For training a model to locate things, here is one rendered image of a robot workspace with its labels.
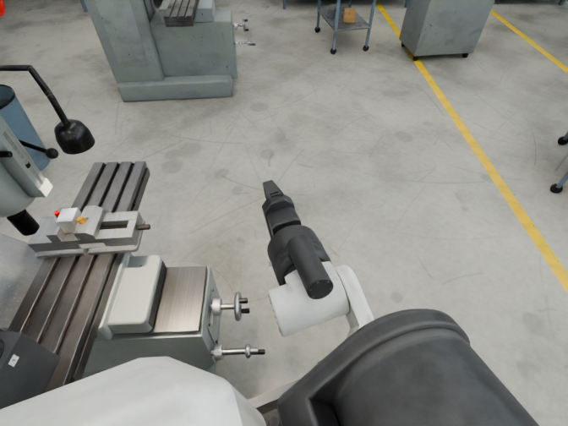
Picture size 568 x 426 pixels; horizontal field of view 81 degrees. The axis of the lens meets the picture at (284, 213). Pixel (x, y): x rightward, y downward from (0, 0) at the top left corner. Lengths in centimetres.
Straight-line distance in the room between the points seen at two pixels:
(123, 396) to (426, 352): 15
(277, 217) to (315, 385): 39
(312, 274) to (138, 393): 27
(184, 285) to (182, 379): 121
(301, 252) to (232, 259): 191
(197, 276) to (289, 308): 99
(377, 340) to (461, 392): 4
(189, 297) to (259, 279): 94
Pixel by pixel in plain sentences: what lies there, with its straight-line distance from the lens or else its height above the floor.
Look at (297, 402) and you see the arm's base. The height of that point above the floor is 172.
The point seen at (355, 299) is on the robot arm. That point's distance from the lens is 45.
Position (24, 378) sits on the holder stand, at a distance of 110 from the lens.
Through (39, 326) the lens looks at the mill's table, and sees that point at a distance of 129.
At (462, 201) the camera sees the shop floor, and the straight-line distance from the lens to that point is 302.
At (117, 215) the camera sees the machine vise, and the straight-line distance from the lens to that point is 134.
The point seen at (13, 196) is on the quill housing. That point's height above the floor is 138.
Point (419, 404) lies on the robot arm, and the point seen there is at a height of 176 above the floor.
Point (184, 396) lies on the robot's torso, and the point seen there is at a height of 176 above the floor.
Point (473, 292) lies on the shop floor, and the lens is 250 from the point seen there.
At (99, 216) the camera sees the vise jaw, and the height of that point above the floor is 106.
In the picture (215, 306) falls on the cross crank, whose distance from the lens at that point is 140.
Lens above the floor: 194
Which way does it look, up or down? 49 degrees down
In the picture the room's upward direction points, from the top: straight up
